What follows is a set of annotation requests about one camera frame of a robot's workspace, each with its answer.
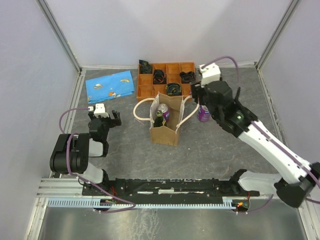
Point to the dark rolled sock front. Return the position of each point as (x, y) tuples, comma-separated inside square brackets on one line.
[(173, 89)]

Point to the wooden compartment tray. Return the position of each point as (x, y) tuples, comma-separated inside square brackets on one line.
[(172, 70)]

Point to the green glass bottle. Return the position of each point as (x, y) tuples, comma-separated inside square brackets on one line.
[(159, 120)]

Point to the blue space-print cloth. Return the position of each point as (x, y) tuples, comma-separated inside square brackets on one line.
[(109, 87)]

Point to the dark rolled sock top-left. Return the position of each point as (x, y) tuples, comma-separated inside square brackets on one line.
[(145, 67)]

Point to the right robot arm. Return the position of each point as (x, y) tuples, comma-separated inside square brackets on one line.
[(296, 177)]

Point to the dark rolled sock middle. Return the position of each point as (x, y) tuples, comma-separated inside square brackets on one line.
[(159, 77)]

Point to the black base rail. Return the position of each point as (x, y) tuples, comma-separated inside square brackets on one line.
[(132, 187)]

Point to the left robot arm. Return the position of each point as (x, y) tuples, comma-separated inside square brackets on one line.
[(83, 146)]

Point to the purple soda can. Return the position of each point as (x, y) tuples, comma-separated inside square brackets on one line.
[(165, 111), (203, 114)]

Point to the brown canvas bag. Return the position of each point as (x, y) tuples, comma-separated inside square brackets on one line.
[(169, 134)]

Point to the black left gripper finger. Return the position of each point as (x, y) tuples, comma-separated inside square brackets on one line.
[(116, 121), (91, 115)]

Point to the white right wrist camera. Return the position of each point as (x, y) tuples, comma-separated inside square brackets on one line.
[(209, 73)]

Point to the black rolled sock right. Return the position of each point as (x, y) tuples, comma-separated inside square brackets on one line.
[(187, 77)]

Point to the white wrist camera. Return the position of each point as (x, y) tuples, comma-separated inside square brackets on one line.
[(209, 73), (101, 110)]

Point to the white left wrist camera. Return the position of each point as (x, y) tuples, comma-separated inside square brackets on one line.
[(101, 110)]

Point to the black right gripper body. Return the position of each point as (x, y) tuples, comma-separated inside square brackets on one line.
[(205, 99)]

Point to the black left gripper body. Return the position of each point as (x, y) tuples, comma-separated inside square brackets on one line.
[(104, 121)]

